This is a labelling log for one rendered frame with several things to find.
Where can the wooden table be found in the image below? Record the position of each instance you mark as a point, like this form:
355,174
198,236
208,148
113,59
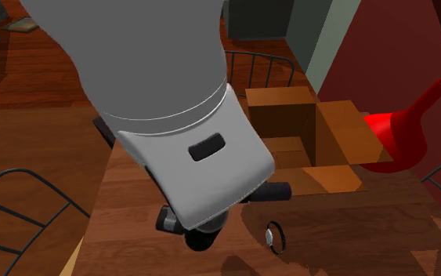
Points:
357,237

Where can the pale flat mat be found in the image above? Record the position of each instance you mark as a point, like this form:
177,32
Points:
21,25

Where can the red funnel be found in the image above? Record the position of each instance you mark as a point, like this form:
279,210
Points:
407,134

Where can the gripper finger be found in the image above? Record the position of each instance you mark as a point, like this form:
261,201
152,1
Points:
168,221

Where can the dark cabinet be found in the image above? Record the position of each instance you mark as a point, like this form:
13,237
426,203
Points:
258,19

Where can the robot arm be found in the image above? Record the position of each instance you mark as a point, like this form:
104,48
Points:
147,57

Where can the black cylinder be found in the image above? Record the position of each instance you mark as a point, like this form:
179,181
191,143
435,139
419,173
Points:
273,191

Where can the open brown cardboard box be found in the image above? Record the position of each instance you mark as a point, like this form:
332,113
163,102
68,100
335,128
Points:
342,126

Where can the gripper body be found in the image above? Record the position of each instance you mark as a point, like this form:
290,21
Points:
203,239

